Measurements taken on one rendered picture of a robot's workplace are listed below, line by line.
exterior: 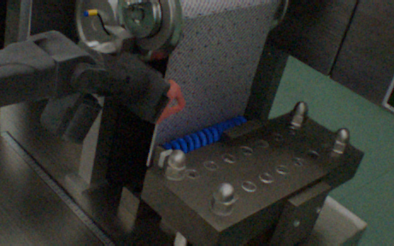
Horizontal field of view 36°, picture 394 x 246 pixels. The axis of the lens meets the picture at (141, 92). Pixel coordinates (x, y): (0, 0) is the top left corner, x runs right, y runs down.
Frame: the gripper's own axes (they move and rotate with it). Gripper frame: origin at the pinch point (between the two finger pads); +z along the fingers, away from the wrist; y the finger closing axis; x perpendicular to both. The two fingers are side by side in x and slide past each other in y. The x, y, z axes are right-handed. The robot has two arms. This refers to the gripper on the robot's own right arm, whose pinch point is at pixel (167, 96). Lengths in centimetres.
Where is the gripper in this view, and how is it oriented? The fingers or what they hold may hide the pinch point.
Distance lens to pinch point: 97.0
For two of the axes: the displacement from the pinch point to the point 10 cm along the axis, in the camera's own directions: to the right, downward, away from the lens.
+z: 5.9, 1.9, 7.9
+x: 5.0, -8.5, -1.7
